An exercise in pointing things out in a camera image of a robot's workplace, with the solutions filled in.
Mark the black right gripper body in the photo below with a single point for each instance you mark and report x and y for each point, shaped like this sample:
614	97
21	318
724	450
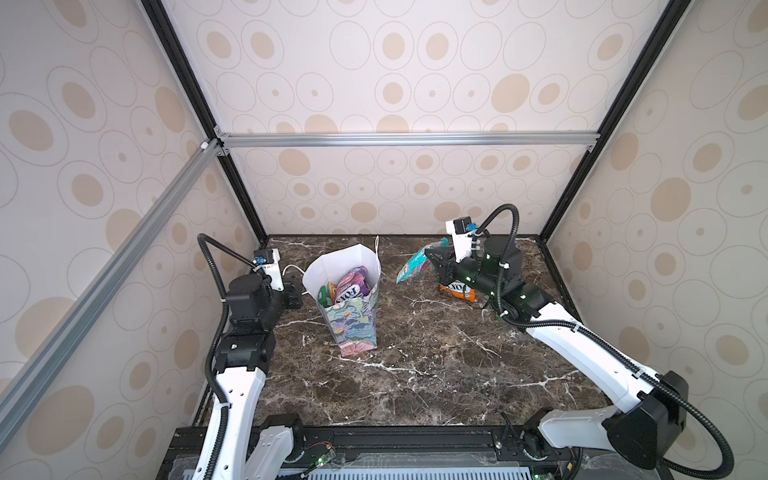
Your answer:
466	273

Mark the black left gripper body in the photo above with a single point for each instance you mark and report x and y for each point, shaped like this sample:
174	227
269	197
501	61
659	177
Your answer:
292	296

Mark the orange red Fox's candy packet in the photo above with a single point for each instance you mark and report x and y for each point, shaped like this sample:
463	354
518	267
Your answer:
460	290

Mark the teal snack packet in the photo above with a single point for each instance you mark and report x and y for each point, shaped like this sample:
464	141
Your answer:
419	262

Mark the yellow green Fox's candy packet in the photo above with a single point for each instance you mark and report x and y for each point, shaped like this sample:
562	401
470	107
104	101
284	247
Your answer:
326	295

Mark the pink Fox's candy packet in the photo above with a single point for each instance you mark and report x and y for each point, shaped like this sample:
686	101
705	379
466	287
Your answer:
352	285

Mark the colourful painted paper bag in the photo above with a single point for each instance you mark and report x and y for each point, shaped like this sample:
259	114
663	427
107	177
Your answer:
352	323

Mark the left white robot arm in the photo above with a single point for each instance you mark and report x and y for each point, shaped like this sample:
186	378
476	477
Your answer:
238	364

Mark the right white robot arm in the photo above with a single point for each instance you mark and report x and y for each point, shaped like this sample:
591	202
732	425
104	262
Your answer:
640	424

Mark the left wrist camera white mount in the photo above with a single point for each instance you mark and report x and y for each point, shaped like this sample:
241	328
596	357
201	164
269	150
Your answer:
266	261

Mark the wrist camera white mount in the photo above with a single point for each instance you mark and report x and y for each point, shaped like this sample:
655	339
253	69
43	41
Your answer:
266	261
464	239

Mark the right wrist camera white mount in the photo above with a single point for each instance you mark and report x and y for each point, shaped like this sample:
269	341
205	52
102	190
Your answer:
464	239

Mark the aluminium horizontal back rail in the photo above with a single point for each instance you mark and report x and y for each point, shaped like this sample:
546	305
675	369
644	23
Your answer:
419	139

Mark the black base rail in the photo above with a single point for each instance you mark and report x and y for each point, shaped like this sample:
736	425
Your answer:
445	452

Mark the aluminium left side rail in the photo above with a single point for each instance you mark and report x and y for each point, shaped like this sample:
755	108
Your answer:
34	379

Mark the black vertical frame post left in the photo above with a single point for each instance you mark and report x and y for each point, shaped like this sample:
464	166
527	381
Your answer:
160	22

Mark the black vertical frame post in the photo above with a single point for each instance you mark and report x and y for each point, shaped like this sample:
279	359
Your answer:
160	22
651	51

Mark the black vertical frame post right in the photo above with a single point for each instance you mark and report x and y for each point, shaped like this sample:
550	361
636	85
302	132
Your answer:
651	51

